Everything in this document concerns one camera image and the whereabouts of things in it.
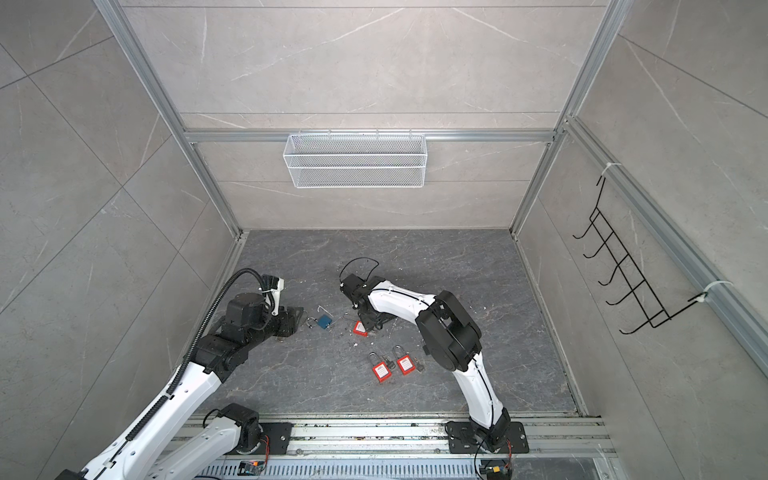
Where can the blue padlock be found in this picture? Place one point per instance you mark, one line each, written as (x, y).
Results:
(321, 318)

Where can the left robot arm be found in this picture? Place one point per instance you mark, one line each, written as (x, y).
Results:
(246, 312)

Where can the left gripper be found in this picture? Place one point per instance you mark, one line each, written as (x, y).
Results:
(288, 320)

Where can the black wire hook rack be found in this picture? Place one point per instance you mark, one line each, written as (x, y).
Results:
(627, 272)

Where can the white wire mesh basket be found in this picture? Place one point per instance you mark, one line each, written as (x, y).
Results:
(360, 160)

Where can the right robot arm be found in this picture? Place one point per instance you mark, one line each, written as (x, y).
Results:
(450, 336)

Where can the red padlock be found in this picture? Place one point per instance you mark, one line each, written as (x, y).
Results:
(379, 367)
(403, 360)
(359, 329)

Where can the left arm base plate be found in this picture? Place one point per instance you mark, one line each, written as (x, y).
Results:
(259, 439)

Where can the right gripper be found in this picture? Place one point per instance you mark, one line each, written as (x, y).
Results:
(369, 325)

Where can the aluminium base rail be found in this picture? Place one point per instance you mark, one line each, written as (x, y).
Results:
(424, 436)

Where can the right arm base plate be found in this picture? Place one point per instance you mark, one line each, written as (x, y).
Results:
(465, 437)

